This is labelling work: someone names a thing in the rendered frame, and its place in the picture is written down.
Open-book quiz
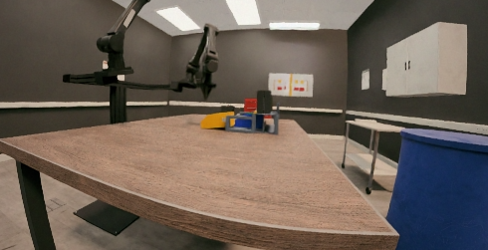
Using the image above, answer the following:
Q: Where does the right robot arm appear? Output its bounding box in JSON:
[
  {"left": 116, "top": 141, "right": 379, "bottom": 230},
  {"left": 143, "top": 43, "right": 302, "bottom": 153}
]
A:
[{"left": 97, "top": 0, "right": 150, "bottom": 72}]

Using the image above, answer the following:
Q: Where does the grey shelf rack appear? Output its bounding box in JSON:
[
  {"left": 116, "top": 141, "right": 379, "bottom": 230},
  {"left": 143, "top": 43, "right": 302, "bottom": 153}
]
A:
[{"left": 222, "top": 103, "right": 280, "bottom": 135}]

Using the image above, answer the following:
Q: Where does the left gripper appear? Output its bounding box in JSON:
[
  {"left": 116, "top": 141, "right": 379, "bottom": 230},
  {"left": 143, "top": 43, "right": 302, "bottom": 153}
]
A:
[{"left": 196, "top": 83, "right": 216, "bottom": 101}]

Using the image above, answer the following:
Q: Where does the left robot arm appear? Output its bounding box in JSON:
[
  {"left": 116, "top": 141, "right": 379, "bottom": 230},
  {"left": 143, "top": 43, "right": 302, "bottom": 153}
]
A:
[{"left": 181, "top": 23, "right": 219, "bottom": 84}]

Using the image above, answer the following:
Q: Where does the yellow bin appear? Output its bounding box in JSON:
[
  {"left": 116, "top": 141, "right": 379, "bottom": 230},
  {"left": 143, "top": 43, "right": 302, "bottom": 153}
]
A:
[{"left": 201, "top": 112, "right": 235, "bottom": 128}]

